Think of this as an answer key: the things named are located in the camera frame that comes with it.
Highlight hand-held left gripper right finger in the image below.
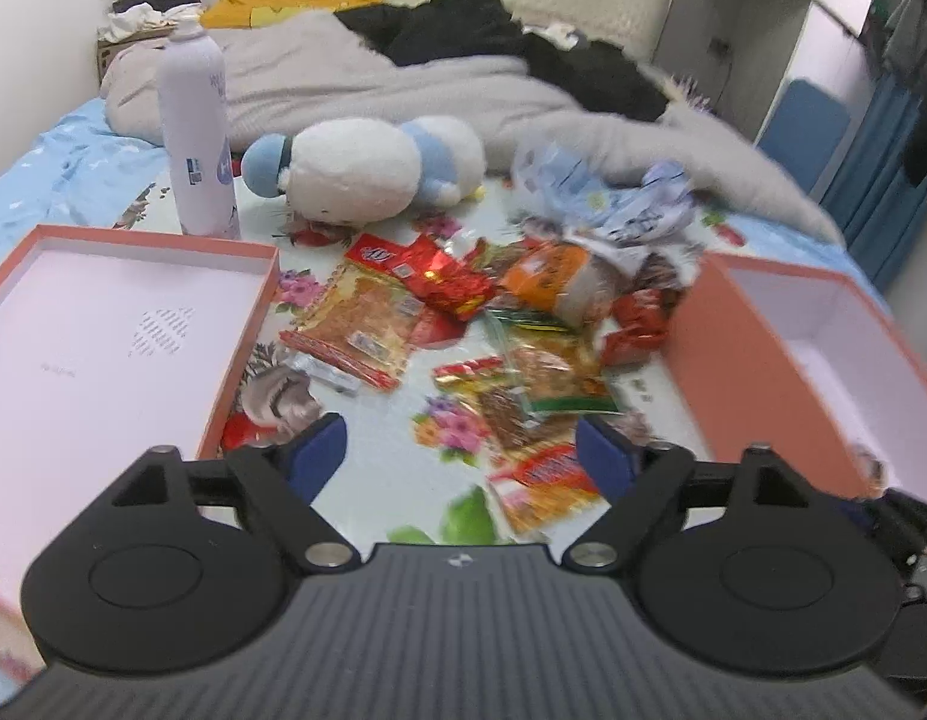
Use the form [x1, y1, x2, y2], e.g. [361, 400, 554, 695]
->
[564, 414, 805, 571]

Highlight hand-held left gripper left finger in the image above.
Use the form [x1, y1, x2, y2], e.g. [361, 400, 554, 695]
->
[110, 412, 359, 575]

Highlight deep orange cardboard box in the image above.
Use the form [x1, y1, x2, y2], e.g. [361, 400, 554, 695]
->
[662, 251, 927, 500]

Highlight orange and white snack packet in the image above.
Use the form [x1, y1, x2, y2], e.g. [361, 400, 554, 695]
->
[500, 240, 622, 327]

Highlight red foil snack packet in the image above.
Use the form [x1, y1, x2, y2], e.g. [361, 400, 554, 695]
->
[392, 236, 502, 323]

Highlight orange red snack packet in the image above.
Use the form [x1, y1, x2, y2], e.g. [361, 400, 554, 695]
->
[485, 442, 607, 537]

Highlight small silver snack packet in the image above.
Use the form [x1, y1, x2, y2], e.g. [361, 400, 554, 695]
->
[283, 356, 363, 395]

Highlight green edged snack packet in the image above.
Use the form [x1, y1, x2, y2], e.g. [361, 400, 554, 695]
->
[485, 307, 622, 417]

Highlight floral plastic tablecloth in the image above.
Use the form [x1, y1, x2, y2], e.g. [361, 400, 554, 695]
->
[110, 165, 742, 548]

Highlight small red snack packet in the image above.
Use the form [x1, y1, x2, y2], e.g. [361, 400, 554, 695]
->
[602, 289, 670, 368]

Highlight large orange snack packet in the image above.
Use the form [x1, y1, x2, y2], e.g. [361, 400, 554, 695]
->
[279, 234, 427, 391]

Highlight brown snack packet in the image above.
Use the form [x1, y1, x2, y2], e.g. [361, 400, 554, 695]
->
[628, 251, 697, 301]

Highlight shallow orange box lid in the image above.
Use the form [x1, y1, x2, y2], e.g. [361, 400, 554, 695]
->
[0, 225, 282, 691]

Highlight blue and white plastic bag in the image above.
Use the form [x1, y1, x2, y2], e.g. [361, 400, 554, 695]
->
[508, 139, 697, 248]

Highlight white and blue plush toy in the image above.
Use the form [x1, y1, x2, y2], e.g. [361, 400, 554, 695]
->
[242, 116, 487, 224]

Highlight white lotion bottle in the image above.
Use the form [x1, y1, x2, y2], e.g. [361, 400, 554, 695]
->
[155, 15, 241, 239]

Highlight blue curtain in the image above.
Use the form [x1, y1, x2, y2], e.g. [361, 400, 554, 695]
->
[819, 79, 927, 282]

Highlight grey blanket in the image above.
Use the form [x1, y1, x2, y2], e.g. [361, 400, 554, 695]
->
[103, 15, 847, 241]

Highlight blue chair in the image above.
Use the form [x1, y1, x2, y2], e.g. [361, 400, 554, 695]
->
[758, 79, 852, 196]

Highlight light blue bedsheet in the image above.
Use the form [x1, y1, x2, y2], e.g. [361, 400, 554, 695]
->
[0, 97, 172, 256]

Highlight black clothing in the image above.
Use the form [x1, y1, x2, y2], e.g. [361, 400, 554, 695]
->
[335, 0, 670, 121]

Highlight yellow pillow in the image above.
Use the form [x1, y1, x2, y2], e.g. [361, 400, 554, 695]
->
[200, 0, 385, 29]

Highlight white cabinet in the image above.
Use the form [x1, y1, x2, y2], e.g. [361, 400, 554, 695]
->
[654, 0, 927, 151]

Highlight pile of clothes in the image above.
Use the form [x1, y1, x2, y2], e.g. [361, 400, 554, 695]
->
[107, 0, 209, 42]

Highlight dark hanging clothes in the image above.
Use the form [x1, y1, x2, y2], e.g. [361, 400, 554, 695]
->
[879, 0, 927, 185]

